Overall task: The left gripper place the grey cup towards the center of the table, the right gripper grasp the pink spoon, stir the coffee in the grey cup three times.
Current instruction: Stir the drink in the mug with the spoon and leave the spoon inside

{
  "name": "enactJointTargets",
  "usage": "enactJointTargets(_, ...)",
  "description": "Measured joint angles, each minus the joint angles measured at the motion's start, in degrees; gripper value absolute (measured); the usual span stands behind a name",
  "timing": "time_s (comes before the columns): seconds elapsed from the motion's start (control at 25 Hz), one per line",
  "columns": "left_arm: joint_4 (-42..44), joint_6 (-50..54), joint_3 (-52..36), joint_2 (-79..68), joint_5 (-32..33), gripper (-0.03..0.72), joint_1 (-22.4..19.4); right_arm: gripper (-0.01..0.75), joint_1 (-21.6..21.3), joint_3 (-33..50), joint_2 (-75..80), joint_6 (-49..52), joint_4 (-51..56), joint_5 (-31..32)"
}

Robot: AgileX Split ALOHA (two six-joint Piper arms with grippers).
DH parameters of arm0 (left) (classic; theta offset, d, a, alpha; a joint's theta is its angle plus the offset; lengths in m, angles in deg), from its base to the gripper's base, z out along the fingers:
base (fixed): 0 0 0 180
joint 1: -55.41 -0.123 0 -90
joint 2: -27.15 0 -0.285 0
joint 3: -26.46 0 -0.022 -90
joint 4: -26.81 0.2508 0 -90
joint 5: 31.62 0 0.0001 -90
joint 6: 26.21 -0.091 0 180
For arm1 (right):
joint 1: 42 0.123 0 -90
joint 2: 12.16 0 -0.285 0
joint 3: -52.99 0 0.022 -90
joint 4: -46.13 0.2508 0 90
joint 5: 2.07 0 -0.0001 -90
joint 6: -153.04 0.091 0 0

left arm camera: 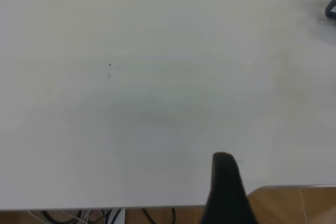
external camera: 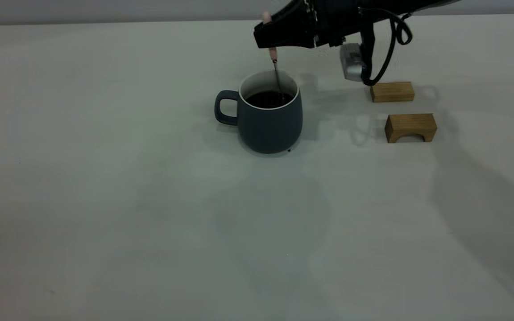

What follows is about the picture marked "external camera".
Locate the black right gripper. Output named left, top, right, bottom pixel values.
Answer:
left=253, top=0, right=367, bottom=49

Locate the metal spoon with pink handle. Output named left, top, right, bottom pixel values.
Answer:
left=261, top=12, right=286, bottom=102

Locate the dark grey ceramic mug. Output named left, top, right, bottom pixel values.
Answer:
left=214, top=70, right=303, bottom=154

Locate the dark coffee liquid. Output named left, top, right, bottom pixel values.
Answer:
left=245, top=91, right=294, bottom=109

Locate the flat rectangular wooden block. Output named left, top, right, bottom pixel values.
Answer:
left=370, top=82, right=415, bottom=103

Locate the arched wooden block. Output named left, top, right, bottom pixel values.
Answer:
left=385, top=114, right=438, bottom=144

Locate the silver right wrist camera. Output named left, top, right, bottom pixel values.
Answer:
left=340, top=43, right=365, bottom=82

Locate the black right camera mount bracket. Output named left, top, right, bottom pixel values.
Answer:
left=359, top=18, right=376, bottom=83

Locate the black right camera cable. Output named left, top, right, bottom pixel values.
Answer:
left=362, top=8, right=414, bottom=86

